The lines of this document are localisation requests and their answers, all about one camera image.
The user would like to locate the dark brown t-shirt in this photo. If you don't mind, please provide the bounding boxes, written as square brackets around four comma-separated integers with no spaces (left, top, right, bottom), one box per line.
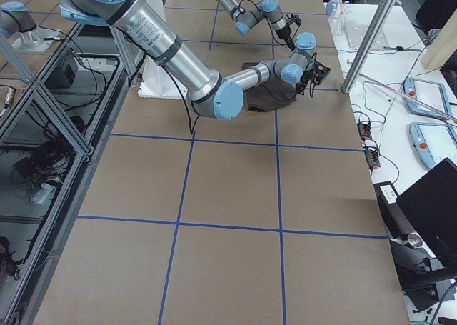
[243,73,296,112]

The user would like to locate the right black braided cable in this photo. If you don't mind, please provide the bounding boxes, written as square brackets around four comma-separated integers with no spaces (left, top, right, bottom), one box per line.
[167,67,201,136]

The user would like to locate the clear acrylic tray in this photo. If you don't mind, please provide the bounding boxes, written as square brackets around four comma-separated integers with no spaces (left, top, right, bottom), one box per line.
[325,0,378,50]

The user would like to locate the long reacher grabber tool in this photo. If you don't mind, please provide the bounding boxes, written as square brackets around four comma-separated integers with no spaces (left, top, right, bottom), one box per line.
[358,73,457,123]

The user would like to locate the aluminium frame post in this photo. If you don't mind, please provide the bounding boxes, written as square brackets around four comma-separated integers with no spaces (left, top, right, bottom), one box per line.
[341,0,396,94]

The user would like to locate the black laptop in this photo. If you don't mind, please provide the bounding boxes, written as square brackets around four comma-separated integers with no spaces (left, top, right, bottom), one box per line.
[396,159,456,266]

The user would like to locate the left black braided cable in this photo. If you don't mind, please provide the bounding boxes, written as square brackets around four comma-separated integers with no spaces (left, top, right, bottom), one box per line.
[237,0,265,22]

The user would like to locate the teach pendant tablet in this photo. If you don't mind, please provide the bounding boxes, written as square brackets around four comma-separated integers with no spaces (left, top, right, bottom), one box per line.
[408,122,456,170]
[404,78,452,120]

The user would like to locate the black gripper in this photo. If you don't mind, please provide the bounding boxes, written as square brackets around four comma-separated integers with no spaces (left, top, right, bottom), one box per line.
[272,14,301,51]
[295,61,331,95]

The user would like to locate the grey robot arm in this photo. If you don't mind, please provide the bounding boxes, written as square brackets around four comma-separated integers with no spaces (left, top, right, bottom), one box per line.
[59,0,331,120]
[216,0,301,51]

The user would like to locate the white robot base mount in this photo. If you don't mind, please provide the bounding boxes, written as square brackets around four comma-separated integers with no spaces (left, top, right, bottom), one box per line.
[138,56,188,99]

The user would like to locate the black braided cable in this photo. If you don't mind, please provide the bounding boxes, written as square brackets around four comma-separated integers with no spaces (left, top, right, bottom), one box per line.
[167,67,201,136]
[237,0,265,22]

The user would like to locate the far teach pendant tablet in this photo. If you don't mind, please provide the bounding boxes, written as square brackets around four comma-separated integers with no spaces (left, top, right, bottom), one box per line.
[404,78,452,120]

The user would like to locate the near teach pendant tablet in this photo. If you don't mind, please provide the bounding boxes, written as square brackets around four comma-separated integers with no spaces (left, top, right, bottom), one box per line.
[408,122,456,170]

